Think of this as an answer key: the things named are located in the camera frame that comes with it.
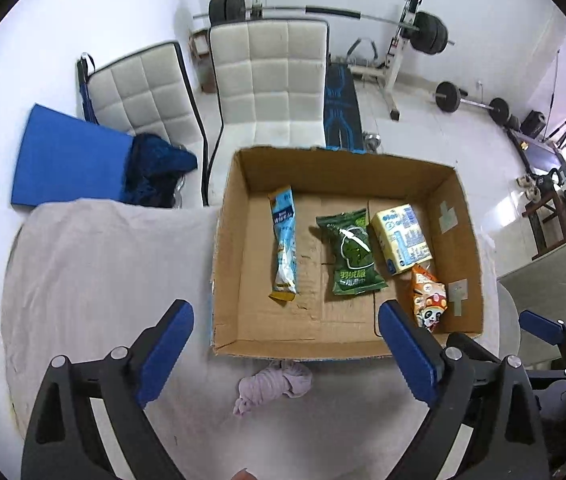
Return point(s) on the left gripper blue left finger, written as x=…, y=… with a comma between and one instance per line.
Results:
x=63, y=441

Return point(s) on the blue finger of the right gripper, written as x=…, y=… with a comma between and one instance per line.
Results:
x=543, y=328

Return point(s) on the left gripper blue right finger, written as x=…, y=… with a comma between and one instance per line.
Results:
x=464, y=385

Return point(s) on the orange cartoon snack packet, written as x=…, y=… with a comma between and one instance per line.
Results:
x=429, y=298

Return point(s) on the lilac sock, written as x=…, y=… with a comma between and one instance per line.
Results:
x=280, y=378

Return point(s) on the green snack packet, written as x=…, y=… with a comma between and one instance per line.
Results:
x=354, y=267

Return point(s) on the long light blue packet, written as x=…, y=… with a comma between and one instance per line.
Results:
x=284, y=287

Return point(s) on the grey plastic chair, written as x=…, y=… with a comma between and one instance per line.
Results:
x=539, y=286

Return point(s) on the dark wooden chair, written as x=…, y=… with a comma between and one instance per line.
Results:
x=547, y=203

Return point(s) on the grey table cloth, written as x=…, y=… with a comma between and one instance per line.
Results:
x=88, y=276

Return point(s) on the dark blue cloth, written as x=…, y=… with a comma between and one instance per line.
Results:
x=152, y=171

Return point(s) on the open cardboard box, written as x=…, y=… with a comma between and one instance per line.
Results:
x=318, y=325

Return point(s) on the blue foam mat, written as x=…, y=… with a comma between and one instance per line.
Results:
x=62, y=158

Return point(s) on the black blue bench pad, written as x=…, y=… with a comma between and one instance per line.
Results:
x=341, y=118

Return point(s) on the floor barbell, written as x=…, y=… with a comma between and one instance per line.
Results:
x=449, y=99

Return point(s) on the left white padded chair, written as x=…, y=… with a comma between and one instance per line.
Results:
x=149, y=92

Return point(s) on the white padded chair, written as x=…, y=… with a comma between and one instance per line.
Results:
x=149, y=92
x=270, y=76

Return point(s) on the right white padded chair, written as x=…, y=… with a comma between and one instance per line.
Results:
x=270, y=76

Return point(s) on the barbell on rack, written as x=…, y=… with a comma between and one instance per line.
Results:
x=425, y=32

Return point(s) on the white weight bench rack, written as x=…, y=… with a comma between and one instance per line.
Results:
x=385, y=73

